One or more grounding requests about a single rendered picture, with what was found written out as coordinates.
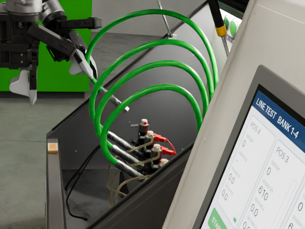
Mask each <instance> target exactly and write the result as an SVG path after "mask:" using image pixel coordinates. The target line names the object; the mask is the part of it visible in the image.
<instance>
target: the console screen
mask: <svg viewBox="0 0 305 229"><path fill-rule="evenodd" d="M192 229H305V93H304V92H303V91H301V90H300V89H298V88H296V87H295V86H294V85H292V84H291V83H289V82H288V81H286V80H285V79H283V78H282V77H280V76H279V75H277V74H276V73H274V72H273V71H271V70H270V69H268V68H267V67H265V66H264V65H259V66H258V67H257V70H256V72H255V75H254V77H253V80H252V82H251V85H250V87H249V89H248V92H247V94H246V97H245V99H244V102H243V104H242V107H241V109H240V112H239V114H238V117H237V119H236V121H235V124H234V126H233V129H232V131H231V134H230V136H229V139H228V141H227V144H226V146H225V148H224V151H223V153H222V156H221V158H220V161H219V163H218V166H217V168H216V171H215V173H214V175H213V178H212V181H211V183H210V185H209V188H208V190H207V193H206V196H205V198H204V200H203V203H202V205H201V208H200V210H199V212H198V215H197V218H196V220H195V223H194V225H193V227H192Z"/></svg>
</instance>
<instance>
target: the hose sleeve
mask: <svg viewBox="0 0 305 229"><path fill-rule="evenodd" d="M107 91H108V90H106V89H105V88H103V89H102V90H101V94H103V95H105V94H106V93H107ZM109 100H110V101H111V102H112V103H113V104H115V105H116V106H117V107H118V106H119V105H120V104H121V103H122V102H121V101H120V100H118V99H117V98H116V97H115V96H114V95H112V96H111V97H110V99H109Z"/></svg>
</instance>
